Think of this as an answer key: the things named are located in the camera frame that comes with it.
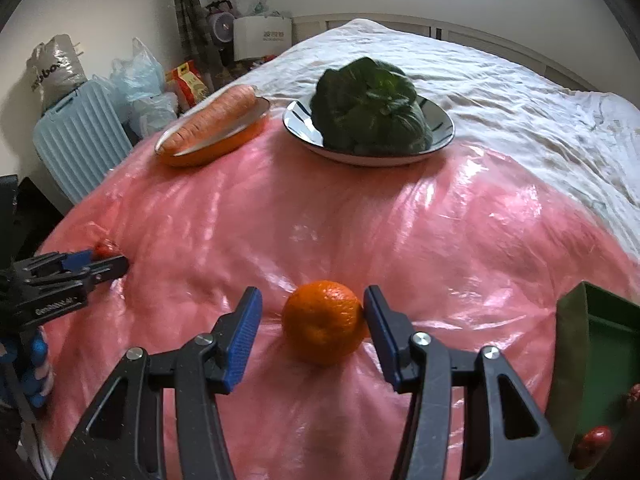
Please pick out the white plate with dark rim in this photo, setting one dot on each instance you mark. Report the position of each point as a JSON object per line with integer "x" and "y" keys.
{"x": 442, "y": 127}

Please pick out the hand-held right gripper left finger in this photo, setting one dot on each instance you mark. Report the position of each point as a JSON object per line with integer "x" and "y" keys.
{"x": 242, "y": 340}

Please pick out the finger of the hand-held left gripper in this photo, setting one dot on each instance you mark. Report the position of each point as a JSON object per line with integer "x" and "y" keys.
{"x": 80, "y": 259}
{"x": 112, "y": 266}

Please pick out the pink plastic sheet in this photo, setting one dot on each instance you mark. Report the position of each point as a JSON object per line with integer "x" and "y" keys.
{"x": 320, "y": 225}

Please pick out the red and yellow rice bag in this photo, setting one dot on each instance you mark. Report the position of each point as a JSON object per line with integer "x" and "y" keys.
{"x": 190, "y": 85}

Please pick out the orange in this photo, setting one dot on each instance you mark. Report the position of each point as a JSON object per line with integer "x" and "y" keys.
{"x": 322, "y": 322}

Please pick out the clear plastic bag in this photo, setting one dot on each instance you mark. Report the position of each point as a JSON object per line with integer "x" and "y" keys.
{"x": 155, "y": 115}

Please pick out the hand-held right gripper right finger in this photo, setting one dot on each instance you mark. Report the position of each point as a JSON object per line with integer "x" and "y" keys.
{"x": 382, "y": 335}

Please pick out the small purple fan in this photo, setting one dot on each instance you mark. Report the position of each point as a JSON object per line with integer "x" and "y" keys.
{"x": 221, "y": 26}

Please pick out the grey printed sack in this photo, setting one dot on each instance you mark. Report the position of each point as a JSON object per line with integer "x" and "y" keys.
{"x": 52, "y": 70}

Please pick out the person's left hand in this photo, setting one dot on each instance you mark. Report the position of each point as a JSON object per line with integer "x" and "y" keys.
{"x": 36, "y": 370}

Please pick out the white cardboard box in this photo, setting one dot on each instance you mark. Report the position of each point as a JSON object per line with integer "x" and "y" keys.
{"x": 262, "y": 37}

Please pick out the green rectangular tray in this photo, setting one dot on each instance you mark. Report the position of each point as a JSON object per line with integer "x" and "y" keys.
{"x": 610, "y": 340}

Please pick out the plaid hanging scarf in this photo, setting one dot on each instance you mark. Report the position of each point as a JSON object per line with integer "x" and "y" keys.
{"x": 190, "y": 15}

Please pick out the light blue ribbed suitcase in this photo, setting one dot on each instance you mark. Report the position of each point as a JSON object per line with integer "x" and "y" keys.
{"x": 80, "y": 145}

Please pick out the black furniture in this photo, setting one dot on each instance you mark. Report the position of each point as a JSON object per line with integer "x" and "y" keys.
{"x": 20, "y": 215}

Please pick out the green leafy vegetable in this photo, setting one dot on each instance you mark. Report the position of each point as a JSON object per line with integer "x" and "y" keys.
{"x": 370, "y": 105}

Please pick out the carrot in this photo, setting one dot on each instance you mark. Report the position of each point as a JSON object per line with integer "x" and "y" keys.
{"x": 210, "y": 117}

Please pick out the orange oval plate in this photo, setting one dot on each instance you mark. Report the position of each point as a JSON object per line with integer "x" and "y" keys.
{"x": 220, "y": 150}

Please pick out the translucent bluish plastic bag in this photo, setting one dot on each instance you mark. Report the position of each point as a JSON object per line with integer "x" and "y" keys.
{"x": 137, "y": 72}

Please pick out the bed with white floral sheet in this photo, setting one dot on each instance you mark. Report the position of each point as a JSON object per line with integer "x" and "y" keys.
{"x": 500, "y": 85}

